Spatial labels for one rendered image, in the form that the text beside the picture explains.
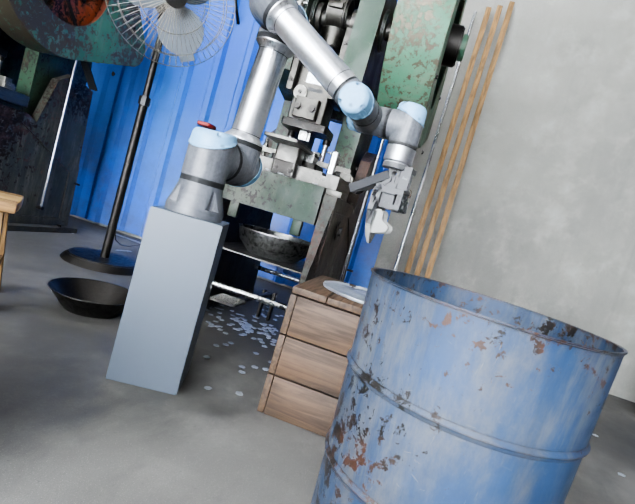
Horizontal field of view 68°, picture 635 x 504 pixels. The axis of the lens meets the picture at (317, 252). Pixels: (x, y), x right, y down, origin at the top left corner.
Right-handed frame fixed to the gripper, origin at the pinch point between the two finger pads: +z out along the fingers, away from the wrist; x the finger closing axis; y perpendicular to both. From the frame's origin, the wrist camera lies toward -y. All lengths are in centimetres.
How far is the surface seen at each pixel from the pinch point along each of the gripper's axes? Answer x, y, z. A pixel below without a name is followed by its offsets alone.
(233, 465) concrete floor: -34, -1, 52
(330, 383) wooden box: -4.8, 3.6, 38.2
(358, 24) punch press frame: 48, -47, -76
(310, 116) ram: 48, -56, -39
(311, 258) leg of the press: 35.1, -32.0, 13.7
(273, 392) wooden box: -8.6, -9.5, 45.6
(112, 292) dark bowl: 9, -95, 47
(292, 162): 41, -55, -19
